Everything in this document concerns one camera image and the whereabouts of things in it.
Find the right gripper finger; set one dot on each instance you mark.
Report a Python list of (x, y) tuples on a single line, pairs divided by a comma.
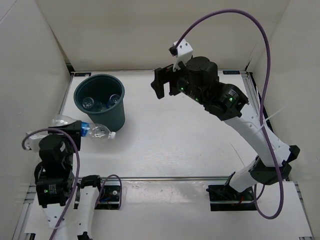
[(162, 75), (173, 90)]

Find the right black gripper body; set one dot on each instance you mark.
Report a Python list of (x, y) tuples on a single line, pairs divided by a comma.
[(181, 77)]

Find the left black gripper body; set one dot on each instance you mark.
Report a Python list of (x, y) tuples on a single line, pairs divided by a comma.
[(69, 157)]

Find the clear bottle blue label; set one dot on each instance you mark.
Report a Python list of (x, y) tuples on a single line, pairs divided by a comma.
[(114, 98), (94, 131)]

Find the clear unlabelled plastic bottle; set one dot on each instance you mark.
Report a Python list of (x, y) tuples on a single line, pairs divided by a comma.
[(91, 104)]

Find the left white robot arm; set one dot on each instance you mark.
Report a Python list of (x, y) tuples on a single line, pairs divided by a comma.
[(67, 202)]

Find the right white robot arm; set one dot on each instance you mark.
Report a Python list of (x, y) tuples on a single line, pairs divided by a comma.
[(228, 103)]

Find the dark teal plastic bin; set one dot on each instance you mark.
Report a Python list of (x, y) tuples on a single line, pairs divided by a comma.
[(100, 87)]

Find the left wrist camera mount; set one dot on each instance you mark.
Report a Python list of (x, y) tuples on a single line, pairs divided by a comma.
[(32, 143)]

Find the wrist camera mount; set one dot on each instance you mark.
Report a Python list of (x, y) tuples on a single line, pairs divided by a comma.
[(183, 53), (32, 143)]

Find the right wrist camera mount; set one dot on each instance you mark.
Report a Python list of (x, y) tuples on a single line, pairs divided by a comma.
[(183, 53)]

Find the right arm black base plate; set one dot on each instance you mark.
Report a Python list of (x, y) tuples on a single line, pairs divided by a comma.
[(223, 198)]

